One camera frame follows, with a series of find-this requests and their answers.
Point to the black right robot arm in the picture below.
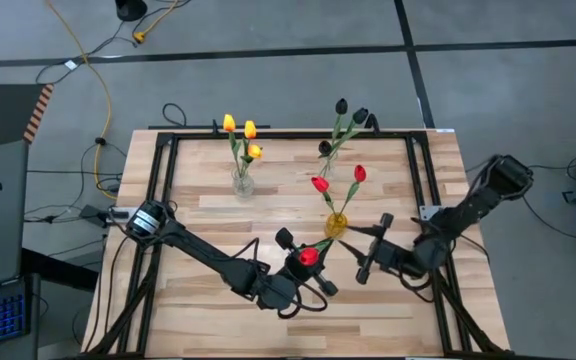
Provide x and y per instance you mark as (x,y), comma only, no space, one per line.
(473,210)

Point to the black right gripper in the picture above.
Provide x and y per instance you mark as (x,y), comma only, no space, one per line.
(393,257)

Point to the amber glass vase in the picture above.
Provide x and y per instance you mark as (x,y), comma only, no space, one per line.
(336,226)

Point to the black round stand base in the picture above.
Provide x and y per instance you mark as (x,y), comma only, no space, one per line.
(131,9)

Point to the black frame clamp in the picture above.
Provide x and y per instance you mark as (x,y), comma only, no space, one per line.
(215,127)
(371,125)

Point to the yellow artificial tulip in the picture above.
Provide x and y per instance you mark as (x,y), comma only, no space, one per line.
(255,151)
(229,122)
(250,129)

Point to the black aluminium table frame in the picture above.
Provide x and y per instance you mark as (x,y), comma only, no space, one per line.
(293,135)

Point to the clear ribbed glass vase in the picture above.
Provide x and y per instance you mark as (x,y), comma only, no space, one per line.
(243,184)

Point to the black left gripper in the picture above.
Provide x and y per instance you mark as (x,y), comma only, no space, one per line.
(295,272)

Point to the silver mounting plate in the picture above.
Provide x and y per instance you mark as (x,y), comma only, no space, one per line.
(429,212)

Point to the black artificial tulip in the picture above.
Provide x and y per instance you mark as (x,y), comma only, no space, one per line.
(360,115)
(324,147)
(341,106)

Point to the hazard-striped black floor mat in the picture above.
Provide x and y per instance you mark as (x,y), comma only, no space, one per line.
(3,117)

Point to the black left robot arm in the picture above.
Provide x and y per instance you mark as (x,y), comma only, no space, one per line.
(203,252)

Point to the thin black floor bar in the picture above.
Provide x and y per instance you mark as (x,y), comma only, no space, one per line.
(193,127)

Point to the clear slim glass vase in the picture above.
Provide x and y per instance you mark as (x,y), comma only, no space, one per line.
(330,167)

